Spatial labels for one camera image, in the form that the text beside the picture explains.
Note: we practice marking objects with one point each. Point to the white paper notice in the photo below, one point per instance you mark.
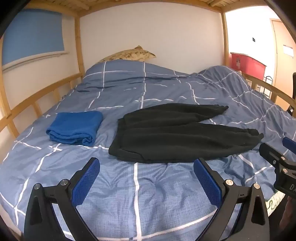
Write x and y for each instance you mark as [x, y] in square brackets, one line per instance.
[288, 50]

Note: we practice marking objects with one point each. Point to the beige door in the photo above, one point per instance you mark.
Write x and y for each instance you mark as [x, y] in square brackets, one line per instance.
[283, 46]

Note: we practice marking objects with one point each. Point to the beige patterned pillow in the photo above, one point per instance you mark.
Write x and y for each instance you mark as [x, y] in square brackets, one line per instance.
[129, 55]

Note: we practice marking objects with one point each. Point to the folded blue towel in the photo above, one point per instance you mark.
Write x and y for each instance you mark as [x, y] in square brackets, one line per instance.
[76, 127]

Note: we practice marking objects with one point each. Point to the wooden bunk bed frame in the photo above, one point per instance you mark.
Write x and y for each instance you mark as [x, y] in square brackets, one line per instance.
[78, 37]

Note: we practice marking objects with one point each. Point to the white green-printed sheet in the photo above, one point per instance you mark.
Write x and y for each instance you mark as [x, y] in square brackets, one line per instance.
[274, 204]

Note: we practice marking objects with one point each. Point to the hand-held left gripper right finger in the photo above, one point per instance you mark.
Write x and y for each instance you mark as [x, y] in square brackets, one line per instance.
[206, 183]

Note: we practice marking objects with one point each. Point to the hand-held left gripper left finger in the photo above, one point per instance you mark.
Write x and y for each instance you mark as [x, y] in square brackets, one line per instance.
[86, 183]

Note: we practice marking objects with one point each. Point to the blue checked duvet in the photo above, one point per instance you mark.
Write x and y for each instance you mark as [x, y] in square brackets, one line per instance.
[143, 197]

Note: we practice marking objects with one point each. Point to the red storage box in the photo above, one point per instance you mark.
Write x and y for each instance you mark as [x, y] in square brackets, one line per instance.
[248, 63]

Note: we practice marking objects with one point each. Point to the blue window blind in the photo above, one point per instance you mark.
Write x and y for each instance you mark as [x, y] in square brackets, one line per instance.
[32, 39]

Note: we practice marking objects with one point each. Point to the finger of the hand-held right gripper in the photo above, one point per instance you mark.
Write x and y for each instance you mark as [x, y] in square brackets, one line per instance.
[290, 143]
[269, 153]

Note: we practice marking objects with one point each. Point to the person's right hand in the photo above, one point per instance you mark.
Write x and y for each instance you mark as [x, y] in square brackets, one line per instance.
[286, 210]

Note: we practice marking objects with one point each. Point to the black pants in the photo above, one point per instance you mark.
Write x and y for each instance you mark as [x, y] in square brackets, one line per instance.
[175, 134]

